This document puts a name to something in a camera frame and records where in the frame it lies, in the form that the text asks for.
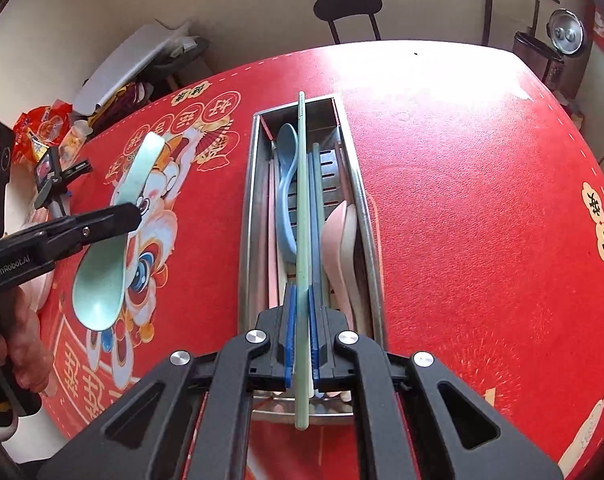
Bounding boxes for green chopstick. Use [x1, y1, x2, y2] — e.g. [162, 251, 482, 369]
[293, 91, 313, 431]
[312, 143, 325, 236]

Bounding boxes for pink spoon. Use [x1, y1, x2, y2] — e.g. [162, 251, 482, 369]
[320, 200, 354, 330]

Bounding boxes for pink chopstick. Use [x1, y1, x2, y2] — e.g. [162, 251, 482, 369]
[267, 160, 279, 308]

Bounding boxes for white spoon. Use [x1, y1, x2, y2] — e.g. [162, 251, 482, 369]
[340, 204, 372, 336]

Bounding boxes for mint green spoon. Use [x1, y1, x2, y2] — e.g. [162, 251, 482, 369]
[72, 133, 164, 332]

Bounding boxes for light blue spoon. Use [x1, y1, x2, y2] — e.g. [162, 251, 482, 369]
[276, 122, 298, 263]

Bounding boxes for person's left hand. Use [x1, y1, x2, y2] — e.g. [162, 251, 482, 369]
[0, 287, 54, 393]

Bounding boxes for stainless steel utensil tray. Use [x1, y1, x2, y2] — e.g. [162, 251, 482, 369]
[238, 94, 388, 425]

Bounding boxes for red snack bags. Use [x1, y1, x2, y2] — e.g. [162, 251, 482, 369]
[11, 100, 93, 167]

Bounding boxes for red printed table mat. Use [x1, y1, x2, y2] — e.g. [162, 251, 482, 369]
[42, 41, 604, 479]

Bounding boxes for black round stool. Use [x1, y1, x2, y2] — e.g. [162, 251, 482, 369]
[313, 0, 383, 44]

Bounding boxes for electric rice cooker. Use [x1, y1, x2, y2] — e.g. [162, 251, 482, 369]
[512, 9, 586, 91]

